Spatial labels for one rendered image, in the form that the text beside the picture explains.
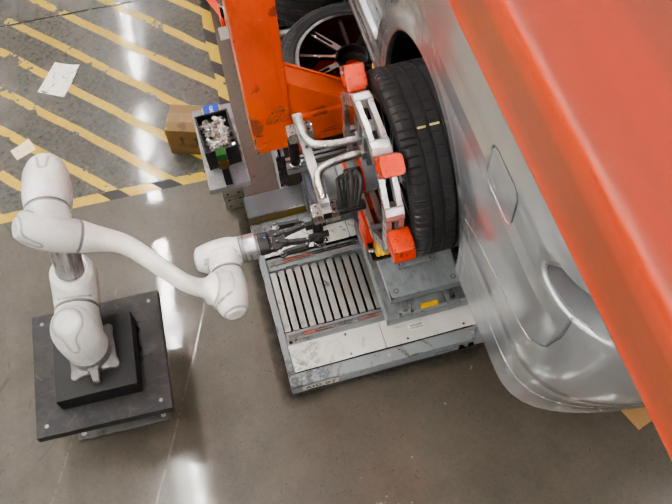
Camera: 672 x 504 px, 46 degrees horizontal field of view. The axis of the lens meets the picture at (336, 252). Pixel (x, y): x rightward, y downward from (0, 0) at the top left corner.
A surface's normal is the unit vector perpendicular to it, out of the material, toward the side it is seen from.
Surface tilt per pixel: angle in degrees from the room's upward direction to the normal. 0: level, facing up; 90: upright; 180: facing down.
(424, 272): 0
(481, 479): 0
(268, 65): 90
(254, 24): 90
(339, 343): 0
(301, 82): 36
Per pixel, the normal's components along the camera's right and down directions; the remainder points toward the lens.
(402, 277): -0.04, -0.50
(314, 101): 0.26, 0.83
